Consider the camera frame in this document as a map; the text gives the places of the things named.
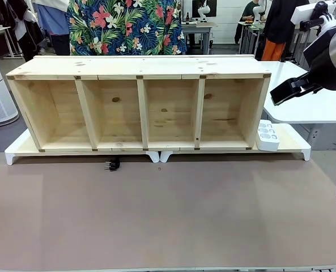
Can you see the person in blue shirt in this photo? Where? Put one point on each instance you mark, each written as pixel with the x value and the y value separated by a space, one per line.
pixel 54 17

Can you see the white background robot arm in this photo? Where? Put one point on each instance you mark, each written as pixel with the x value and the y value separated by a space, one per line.
pixel 259 10
pixel 203 11

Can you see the brown glass bottle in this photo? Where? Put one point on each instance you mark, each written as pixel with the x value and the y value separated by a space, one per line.
pixel 187 17

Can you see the person in orange trousers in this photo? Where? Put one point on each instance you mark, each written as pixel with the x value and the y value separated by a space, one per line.
pixel 278 25

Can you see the grey metal table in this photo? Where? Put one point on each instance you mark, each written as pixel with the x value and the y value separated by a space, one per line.
pixel 199 28

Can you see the white multi-socket power strip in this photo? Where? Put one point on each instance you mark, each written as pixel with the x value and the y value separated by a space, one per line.
pixel 267 139

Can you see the person in floral shirt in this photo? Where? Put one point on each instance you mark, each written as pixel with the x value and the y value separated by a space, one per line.
pixel 122 25

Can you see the person's legs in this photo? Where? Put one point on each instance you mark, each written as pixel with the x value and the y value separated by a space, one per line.
pixel 29 31

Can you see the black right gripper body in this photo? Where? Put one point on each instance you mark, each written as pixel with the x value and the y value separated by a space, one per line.
pixel 320 65

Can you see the seated person in green top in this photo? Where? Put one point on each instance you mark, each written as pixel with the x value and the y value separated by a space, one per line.
pixel 248 12

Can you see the white cylindrical air purifier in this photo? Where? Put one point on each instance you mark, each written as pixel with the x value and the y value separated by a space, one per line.
pixel 0 85

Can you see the white riser with wooden top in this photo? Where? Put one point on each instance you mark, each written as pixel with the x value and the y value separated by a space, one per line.
pixel 12 156
pixel 292 144

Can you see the white round-cornered table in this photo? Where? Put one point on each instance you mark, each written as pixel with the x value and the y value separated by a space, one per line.
pixel 303 110

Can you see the four-compartment pine wood shelf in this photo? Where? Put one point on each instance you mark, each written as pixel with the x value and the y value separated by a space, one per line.
pixel 167 66

